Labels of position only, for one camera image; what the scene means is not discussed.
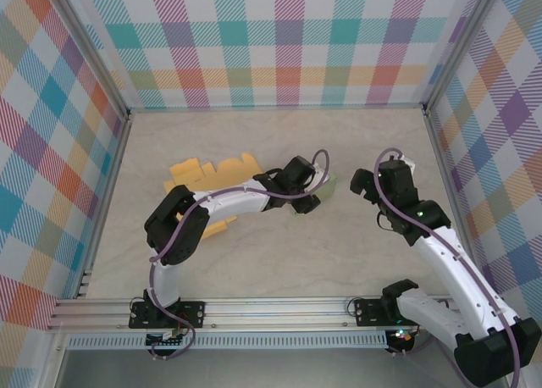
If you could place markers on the long aluminium mounting rail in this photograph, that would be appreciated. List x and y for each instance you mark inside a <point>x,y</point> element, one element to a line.
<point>275,314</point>

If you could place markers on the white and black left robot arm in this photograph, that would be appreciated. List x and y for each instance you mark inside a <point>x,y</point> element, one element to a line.
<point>237,199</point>

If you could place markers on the green paper box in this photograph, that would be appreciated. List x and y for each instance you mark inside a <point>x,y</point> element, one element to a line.
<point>329,189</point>

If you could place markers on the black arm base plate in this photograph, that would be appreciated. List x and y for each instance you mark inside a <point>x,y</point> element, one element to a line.
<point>197,314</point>
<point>366,316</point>

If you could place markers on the small black circuit board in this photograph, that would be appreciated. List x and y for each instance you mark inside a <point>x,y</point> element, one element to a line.
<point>165,341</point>

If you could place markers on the aluminium table side rail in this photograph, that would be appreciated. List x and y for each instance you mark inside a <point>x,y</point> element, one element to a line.
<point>121,142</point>
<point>438,151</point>

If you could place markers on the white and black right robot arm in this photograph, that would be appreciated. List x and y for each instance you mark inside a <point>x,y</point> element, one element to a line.
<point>449,256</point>

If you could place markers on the aluminium frame post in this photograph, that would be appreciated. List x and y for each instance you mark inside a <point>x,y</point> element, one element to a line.
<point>90,45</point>
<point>460,45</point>

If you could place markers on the aluminium frame leg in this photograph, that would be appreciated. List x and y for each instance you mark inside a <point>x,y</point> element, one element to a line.
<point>54,362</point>

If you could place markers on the orange paper box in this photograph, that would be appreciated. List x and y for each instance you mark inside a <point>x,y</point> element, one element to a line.
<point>190,176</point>

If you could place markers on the aluminium frame cross bar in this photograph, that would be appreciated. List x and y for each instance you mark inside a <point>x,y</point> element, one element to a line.
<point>275,107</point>

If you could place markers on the small circuit board with light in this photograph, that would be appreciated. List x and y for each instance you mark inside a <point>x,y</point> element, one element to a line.
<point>400,335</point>

